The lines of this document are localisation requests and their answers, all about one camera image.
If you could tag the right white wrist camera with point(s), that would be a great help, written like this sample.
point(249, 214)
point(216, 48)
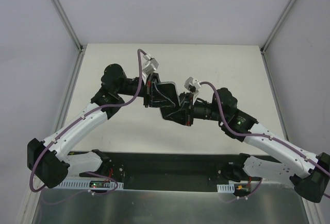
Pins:
point(193, 86)

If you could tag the black smartphone clear case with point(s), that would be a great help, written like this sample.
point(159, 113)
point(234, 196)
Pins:
point(168, 94)

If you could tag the white cable duct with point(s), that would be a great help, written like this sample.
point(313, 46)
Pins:
point(226, 188)
point(93, 185)

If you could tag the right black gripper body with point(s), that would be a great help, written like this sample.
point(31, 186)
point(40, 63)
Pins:
point(189, 109)

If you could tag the left aluminium frame post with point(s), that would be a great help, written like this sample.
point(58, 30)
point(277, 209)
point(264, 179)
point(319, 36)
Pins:
point(67, 24)

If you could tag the left white cable duct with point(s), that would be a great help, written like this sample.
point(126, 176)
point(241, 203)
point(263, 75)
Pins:
point(93, 185)

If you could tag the right white cable duct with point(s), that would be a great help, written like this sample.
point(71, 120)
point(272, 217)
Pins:
point(226, 188)

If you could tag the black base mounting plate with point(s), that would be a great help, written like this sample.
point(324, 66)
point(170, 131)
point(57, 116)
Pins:
point(175, 172)

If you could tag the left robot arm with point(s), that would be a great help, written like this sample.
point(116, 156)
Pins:
point(50, 160)

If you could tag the right aluminium frame post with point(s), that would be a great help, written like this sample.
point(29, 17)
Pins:
point(277, 26)

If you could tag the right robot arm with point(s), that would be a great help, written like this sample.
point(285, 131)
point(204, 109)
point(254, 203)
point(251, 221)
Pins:
point(304, 171)

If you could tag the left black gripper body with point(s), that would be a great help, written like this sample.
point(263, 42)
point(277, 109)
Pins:
point(148, 90)

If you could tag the aluminium frame post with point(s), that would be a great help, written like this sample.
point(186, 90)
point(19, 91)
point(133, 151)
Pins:
point(67, 24)
point(277, 26)

